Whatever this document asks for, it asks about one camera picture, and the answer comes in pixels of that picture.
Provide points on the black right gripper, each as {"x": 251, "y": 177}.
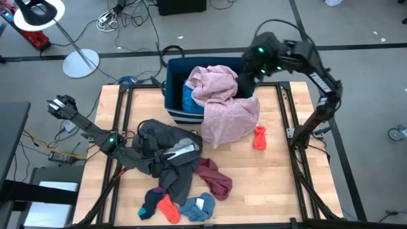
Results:
{"x": 265, "y": 57}

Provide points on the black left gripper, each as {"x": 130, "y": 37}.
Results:
{"x": 149, "y": 146}

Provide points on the pink knit garment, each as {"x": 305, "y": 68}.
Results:
{"x": 225, "y": 114}

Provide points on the dark grey white-lined jacket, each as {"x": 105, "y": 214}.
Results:
{"x": 178, "y": 184}

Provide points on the orange sock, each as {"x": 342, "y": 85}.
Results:
{"x": 260, "y": 138}
{"x": 168, "y": 208}

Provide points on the navy sock purple toe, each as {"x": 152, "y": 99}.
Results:
{"x": 151, "y": 200}

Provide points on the maroon garment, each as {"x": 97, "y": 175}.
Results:
{"x": 216, "y": 181}

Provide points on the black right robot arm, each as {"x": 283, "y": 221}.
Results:
{"x": 321, "y": 82}

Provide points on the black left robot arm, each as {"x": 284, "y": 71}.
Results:
{"x": 86, "y": 125}

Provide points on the blue white-striped fabric bin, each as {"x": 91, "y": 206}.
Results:
{"x": 173, "y": 95}

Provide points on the slate blue sock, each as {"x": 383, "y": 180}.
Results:
{"x": 194, "y": 211}

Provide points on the grey power adapter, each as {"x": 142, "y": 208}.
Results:
{"x": 70, "y": 127}

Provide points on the black power brick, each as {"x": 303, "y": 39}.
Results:
{"x": 62, "y": 158}

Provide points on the black box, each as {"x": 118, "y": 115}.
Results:
{"x": 181, "y": 6}

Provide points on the white round-base floor lamp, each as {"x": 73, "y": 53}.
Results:
{"x": 81, "y": 63}

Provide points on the white round object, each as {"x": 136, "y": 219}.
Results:
{"x": 333, "y": 2}

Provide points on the grey cart white panel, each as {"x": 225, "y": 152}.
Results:
{"x": 47, "y": 216}

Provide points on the white power strip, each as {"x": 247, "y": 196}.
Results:
{"x": 106, "y": 20}

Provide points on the dark grey desk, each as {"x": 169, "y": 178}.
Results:
{"x": 12, "y": 136}

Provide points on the grey caster wheel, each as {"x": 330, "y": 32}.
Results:
{"x": 395, "y": 133}

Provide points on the red tool box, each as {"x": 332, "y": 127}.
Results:
{"x": 36, "y": 38}

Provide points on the black metal table frame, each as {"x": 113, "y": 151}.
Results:
{"x": 111, "y": 187}

